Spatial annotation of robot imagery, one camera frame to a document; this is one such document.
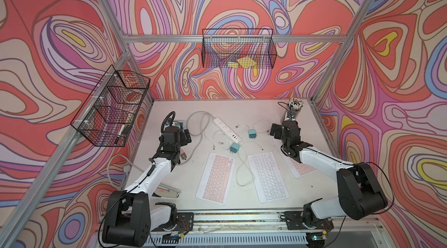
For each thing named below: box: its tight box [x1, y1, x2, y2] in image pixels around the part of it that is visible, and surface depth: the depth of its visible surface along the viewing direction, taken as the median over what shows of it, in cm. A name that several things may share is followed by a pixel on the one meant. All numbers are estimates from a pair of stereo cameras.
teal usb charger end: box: [247, 129, 257, 140], surface depth 103 cm
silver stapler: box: [151, 183, 182, 198], surface depth 82 cm
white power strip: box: [213, 117, 241, 144], surface depth 103 cm
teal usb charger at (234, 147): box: [229, 142, 241, 154], surface depth 97 cm
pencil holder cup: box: [284, 97, 304, 120], surface depth 95 cm
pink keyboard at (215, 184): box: [195, 151, 236, 206], surface depth 86 cm
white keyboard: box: [247, 151, 290, 204], surface depth 87 cm
